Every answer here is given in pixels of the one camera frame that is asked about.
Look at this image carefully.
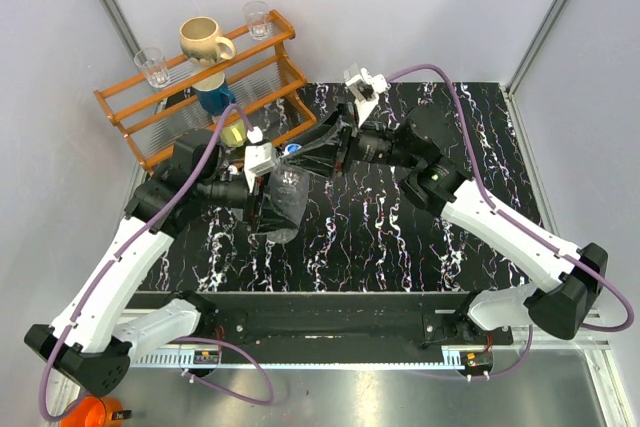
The blue ceramic mug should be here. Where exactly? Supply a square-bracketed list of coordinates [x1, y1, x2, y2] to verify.
[192, 72, 236, 117]

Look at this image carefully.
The white bottle cap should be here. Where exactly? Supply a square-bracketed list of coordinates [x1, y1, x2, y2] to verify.
[282, 143, 302, 156]

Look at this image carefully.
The yellow ceramic mug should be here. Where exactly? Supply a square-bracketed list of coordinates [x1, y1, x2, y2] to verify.
[219, 119, 247, 148]

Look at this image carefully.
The clear drinking glass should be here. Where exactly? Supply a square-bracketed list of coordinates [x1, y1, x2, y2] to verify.
[133, 47, 170, 89]
[243, 1, 271, 41]

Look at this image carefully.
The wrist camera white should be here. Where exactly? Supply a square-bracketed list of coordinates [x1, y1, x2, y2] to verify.
[344, 64, 389, 127]
[244, 126, 277, 193]

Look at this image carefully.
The clear plastic bottle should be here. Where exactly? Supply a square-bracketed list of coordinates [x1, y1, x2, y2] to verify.
[223, 164, 241, 181]
[265, 163, 310, 244]

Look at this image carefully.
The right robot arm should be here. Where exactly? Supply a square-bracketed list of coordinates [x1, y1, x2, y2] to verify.
[283, 104, 608, 344]

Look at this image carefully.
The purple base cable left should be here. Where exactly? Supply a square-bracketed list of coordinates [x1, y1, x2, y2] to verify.
[182, 332, 276, 406]

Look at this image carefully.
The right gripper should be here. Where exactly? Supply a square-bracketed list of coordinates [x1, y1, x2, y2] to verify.
[279, 99, 418, 182]

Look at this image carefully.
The clear drinking glass left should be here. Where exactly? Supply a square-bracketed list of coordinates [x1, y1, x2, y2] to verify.
[133, 47, 170, 89]

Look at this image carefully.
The orange cup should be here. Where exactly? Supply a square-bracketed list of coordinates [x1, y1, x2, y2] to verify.
[59, 396, 132, 427]

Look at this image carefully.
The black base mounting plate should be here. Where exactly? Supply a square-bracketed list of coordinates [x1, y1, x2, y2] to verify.
[128, 291, 513, 348]

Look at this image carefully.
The beige ceramic mug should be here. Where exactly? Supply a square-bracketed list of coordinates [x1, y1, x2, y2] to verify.
[179, 17, 237, 67]

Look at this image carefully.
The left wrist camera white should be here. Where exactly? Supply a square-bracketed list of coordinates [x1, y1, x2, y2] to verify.
[244, 126, 277, 193]

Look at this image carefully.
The orange wooden shelf rack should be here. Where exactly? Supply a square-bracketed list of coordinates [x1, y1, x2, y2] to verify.
[94, 10, 317, 174]

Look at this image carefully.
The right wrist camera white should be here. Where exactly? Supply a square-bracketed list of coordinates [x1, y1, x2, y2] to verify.
[344, 64, 389, 127]

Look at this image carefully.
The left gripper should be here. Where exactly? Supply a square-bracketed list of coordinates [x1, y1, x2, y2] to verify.
[198, 171, 301, 233]

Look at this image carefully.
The clear drinking glass right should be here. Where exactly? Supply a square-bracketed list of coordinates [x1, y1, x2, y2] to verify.
[243, 1, 271, 41]

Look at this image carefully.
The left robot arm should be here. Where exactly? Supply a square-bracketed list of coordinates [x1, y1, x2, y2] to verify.
[24, 127, 277, 397]

